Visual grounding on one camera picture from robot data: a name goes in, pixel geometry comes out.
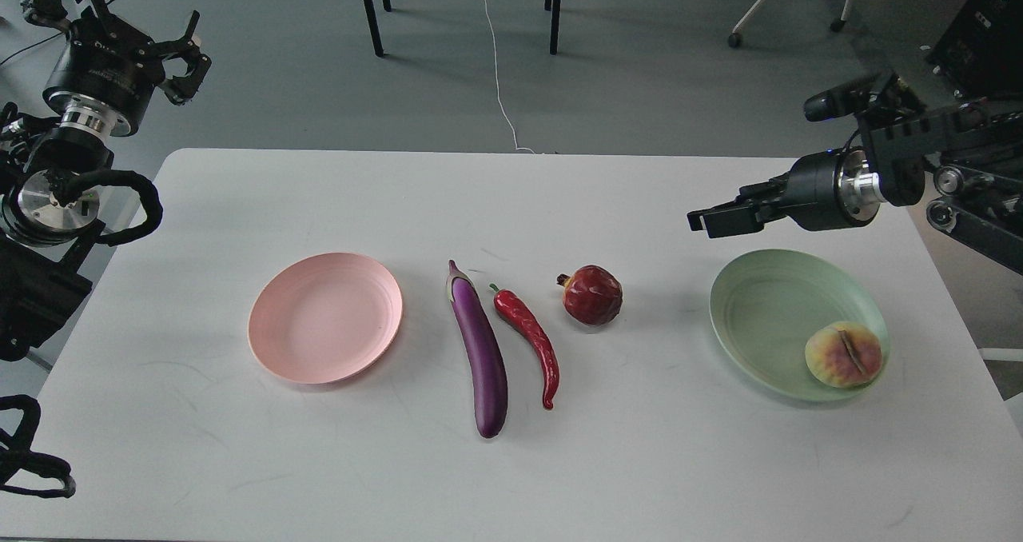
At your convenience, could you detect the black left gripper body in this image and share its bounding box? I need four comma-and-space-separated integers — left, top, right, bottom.
42, 14, 167, 137

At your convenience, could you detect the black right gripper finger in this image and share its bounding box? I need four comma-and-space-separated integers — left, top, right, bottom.
702, 206, 781, 238
687, 177, 789, 231

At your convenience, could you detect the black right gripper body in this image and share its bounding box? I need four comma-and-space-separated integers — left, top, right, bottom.
770, 149, 872, 231

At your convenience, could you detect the red pomegranate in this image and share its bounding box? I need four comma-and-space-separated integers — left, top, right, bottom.
555, 265, 623, 326

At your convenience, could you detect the yellow pink peach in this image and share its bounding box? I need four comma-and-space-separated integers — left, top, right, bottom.
804, 322, 884, 389

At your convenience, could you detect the red chili pepper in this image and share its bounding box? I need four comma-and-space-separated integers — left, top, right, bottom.
488, 283, 560, 410

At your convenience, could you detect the purple eggplant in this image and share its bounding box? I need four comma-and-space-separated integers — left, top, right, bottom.
446, 259, 509, 440

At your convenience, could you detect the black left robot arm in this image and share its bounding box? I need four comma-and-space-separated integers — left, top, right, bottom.
1, 0, 212, 363

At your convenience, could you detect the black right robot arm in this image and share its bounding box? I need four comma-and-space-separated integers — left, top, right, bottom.
687, 70, 1022, 273

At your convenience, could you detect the green plate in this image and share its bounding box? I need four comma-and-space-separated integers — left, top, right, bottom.
709, 249, 891, 403

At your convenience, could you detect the black equipment case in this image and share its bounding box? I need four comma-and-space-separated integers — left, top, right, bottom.
927, 0, 1022, 98

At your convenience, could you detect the black table leg left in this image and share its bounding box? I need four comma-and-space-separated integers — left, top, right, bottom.
362, 0, 393, 58

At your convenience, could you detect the pink plate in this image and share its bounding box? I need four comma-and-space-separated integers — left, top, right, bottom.
246, 252, 404, 385

